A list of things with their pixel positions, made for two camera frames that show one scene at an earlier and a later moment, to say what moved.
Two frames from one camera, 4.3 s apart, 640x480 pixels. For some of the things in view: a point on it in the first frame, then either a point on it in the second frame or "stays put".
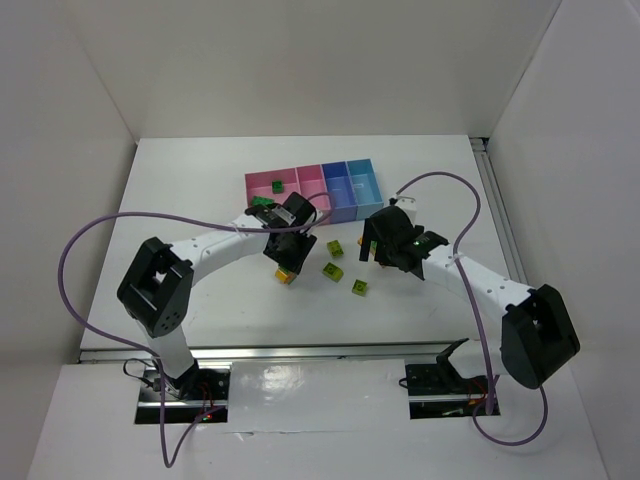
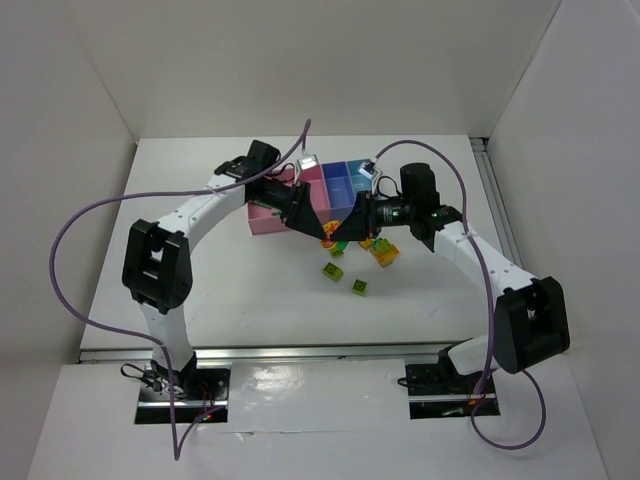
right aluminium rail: (506, 234) stays put
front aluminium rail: (414, 351) stays put
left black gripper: (288, 253) → (296, 202)
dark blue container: (338, 184) stays put
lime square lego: (360, 287) stays put
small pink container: (310, 183) stays put
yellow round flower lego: (284, 276) → (330, 227)
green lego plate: (259, 200) stays put
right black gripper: (378, 236) → (364, 215)
